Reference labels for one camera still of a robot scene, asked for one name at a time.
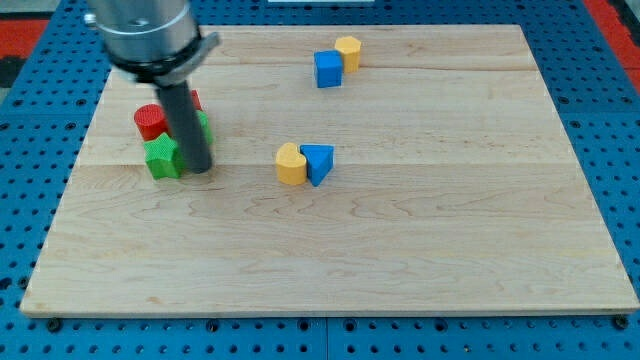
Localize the green block behind rod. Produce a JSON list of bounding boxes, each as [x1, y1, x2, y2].
[[196, 110, 213, 145]]

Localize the red block behind rod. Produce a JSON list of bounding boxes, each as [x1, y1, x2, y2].
[[191, 90, 203, 111]]

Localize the wooden board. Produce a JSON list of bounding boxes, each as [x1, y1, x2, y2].
[[21, 25, 639, 318]]

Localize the yellow hexagon block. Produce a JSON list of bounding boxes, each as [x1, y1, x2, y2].
[[334, 36, 362, 73]]

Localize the blue cube block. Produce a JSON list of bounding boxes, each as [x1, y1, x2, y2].
[[314, 50, 343, 88]]

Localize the red cylinder block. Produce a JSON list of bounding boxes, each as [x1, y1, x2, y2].
[[134, 104, 169, 141]]

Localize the green star block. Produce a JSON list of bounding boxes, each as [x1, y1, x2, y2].
[[143, 132, 185, 180]]

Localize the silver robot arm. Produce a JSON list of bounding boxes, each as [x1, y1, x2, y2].
[[84, 0, 221, 173]]

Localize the blue triangle block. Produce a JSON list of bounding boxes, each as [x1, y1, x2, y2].
[[300, 144, 334, 187]]

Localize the yellow heart block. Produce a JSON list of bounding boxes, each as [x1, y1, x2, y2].
[[275, 142, 307, 185]]

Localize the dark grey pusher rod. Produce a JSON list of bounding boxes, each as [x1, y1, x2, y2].
[[155, 81, 213, 174]]

